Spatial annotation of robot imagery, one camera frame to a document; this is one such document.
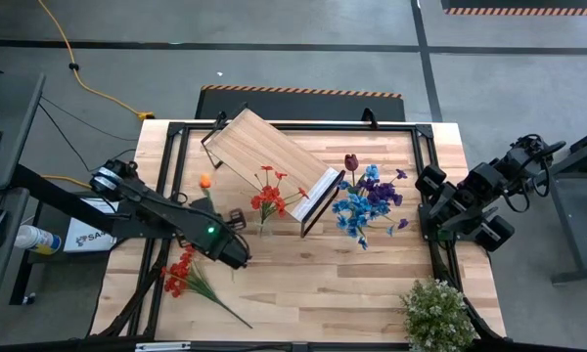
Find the white green flower bush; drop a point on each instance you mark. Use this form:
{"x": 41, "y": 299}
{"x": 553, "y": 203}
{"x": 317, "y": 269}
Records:
{"x": 437, "y": 315}

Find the purple flower spray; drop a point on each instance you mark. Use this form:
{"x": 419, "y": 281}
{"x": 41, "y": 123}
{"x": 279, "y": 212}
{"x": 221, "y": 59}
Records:
{"x": 384, "y": 191}

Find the black diagonal support beam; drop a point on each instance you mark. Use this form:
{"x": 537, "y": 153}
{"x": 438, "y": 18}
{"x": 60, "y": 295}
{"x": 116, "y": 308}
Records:
{"x": 54, "y": 198}

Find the white printed box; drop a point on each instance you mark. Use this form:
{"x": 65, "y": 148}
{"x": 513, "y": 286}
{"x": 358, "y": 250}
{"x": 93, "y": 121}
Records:
{"x": 85, "y": 240}

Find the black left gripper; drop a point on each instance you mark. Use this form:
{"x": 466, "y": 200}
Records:
{"x": 237, "y": 220}

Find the desk caster wheel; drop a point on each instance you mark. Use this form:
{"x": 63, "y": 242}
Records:
{"x": 28, "y": 299}

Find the short red flower spray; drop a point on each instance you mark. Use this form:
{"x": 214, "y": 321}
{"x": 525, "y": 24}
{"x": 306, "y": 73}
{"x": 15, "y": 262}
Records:
{"x": 270, "y": 195}

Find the blue flower spray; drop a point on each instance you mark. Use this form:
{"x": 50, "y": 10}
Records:
{"x": 357, "y": 207}

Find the black mat with striped edge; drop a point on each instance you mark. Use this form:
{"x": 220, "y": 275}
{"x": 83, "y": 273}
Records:
{"x": 518, "y": 4}
{"x": 298, "y": 105}

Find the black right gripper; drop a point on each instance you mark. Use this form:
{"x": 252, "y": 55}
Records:
{"x": 477, "y": 186}

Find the black metal table frame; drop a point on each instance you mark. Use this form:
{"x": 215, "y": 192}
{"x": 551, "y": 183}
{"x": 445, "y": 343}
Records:
{"x": 298, "y": 127}

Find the white spray can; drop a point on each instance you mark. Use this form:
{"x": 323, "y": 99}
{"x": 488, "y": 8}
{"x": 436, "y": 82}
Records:
{"x": 36, "y": 238}

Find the orange artificial tulip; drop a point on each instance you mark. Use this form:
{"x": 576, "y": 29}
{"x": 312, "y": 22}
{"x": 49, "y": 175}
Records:
{"x": 205, "y": 181}

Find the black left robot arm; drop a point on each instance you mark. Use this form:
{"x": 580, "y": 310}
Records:
{"x": 186, "y": 222}

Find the wooden shelf with black frame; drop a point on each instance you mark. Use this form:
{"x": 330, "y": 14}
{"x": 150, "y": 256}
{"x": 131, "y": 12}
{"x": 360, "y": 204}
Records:
{"x": 264, "y": 151}

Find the silver metal bracket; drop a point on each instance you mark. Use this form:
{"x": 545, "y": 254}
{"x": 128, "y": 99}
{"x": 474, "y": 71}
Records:
{"x": 161, "y": 346}

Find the long red flower spray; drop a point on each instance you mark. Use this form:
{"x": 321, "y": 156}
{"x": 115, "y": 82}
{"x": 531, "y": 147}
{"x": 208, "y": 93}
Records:
{"x": 180, "y": 271}

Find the black frame clamp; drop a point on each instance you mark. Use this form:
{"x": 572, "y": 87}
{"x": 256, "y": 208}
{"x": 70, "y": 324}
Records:
{"x": 369, "y": 118}
{"x": 221, "y": 119}

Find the grey desk top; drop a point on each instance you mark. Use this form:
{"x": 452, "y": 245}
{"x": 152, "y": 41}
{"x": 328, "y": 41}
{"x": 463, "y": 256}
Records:
{"x": 10, "y": 132}

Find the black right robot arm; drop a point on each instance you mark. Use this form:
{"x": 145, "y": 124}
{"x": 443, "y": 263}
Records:
{"x": 523, "y": 161}

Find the clear glass vase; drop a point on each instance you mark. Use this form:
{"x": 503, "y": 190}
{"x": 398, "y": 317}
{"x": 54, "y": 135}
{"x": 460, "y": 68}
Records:
{"x": 264, "y": 229}

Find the grey keyboard tray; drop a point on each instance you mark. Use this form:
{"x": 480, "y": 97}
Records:
{"x": 2, "y": 274}

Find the dark red artificial tulip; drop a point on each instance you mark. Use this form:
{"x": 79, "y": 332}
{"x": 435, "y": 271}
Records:
{"x": 351, "y": 162}

